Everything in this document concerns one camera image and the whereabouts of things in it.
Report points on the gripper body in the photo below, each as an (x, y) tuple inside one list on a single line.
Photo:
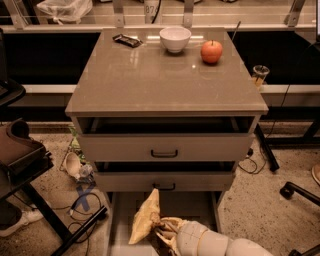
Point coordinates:
[(187, 238)]

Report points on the brown chip bag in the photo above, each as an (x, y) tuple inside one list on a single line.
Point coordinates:
[(146, 218)]

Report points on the bottom drawer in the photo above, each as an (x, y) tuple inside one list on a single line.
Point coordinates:
[(194, 206)]

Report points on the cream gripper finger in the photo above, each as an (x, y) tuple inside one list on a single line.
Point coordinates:
[(169, 239), (167, 224)]

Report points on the white ceramic bowl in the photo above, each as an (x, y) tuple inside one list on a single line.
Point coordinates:
[(175, 39)]

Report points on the black table leg bar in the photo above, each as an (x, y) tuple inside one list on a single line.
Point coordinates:
[(267, 150)]

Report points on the clear plastic bag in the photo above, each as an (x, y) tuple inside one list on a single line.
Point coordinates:
[(65, 11)]

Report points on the white crumpled cup on floor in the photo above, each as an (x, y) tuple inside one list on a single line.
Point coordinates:
[(80, 172)]

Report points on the red apple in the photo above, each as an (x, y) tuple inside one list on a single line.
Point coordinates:
[(211, 51)]

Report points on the drawer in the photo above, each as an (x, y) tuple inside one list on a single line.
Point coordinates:
[(194, 206), (166, 176), (177, 139)]

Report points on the brown tray on side table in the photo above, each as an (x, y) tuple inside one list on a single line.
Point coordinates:
[(17, 149)]

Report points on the middle drawer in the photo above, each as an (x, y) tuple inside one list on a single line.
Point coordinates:
[(166, 176)]

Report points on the plastic cup with drink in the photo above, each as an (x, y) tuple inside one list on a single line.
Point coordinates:
[(260, 72)]

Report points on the top drawer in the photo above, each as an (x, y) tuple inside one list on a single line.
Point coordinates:
[(177, 139)]

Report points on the grey drawer cabinet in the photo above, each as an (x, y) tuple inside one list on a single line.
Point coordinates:
[(149, 81)]

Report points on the white sneaker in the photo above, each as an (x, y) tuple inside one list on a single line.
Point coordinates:
[(27, 217)]

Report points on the black side table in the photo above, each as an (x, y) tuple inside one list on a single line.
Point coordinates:
[(10, 213)]

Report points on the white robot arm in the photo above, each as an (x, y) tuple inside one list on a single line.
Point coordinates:
[(215, 244)]

